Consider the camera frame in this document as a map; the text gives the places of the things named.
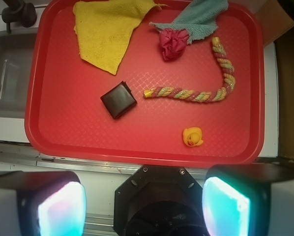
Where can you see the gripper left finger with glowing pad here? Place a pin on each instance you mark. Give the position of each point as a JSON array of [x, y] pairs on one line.
[[49, 203]]

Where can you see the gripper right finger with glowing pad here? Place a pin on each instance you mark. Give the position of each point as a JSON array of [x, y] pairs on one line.
[[249, 200]]

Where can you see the yellow rubber duck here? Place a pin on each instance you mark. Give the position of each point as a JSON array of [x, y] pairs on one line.
[[192, 137]]

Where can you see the red plastic tray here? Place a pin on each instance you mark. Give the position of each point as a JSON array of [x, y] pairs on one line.
[[65, 116]]

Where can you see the black leather wallet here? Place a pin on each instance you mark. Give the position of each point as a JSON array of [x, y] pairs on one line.
[[119, 100]]

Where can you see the grey sink basin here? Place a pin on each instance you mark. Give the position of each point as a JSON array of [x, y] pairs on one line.
[[16, 53]]

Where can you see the yellow cloth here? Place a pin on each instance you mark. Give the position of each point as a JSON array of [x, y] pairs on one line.
[[104, 29]]

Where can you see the crumpled magenta paper ball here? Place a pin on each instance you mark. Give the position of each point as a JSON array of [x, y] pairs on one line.
[[173, 43]]

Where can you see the teal cloth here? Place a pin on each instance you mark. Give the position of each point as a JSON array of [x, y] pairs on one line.
[[198, 19]]

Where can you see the black faucet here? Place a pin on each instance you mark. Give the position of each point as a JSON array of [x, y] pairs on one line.
[[18, 11]]

